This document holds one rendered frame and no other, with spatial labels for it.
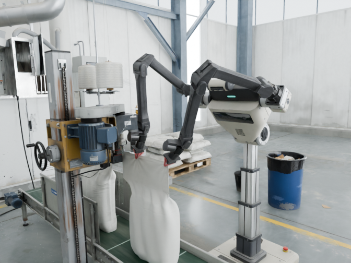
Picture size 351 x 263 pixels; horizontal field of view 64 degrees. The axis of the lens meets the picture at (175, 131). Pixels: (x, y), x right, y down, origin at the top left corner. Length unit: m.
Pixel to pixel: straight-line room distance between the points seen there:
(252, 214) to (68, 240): 1.26
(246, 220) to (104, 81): 1.38
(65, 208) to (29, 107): 2.80
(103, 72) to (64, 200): 0.85
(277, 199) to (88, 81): 2.74
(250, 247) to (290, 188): 1.64
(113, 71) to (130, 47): 5.40
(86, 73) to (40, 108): 2.73
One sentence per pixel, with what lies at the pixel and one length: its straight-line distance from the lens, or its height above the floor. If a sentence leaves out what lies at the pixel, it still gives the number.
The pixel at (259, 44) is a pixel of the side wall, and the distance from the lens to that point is 10.52.
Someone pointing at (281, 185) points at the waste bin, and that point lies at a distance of 3.74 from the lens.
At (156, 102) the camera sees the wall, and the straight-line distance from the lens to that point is 7.57.
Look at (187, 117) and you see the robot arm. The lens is 1.47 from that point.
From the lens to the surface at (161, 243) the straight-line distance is 1.87.
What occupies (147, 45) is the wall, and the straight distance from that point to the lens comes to 7.47.
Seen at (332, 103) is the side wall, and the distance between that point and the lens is 9.53.
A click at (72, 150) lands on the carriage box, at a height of 1.15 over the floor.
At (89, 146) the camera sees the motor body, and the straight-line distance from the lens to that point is 1.71.
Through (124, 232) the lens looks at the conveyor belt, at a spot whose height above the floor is 0.38.
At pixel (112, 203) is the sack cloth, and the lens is 2.45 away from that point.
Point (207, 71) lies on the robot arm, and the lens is 1.33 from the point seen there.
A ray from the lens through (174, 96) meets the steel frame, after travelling 8.00.
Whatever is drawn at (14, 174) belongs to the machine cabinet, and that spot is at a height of 0.35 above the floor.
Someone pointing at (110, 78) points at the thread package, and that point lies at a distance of 1.75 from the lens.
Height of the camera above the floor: 1.53
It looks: 9 degrees down
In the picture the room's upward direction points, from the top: 1 degrees counter-clockwise
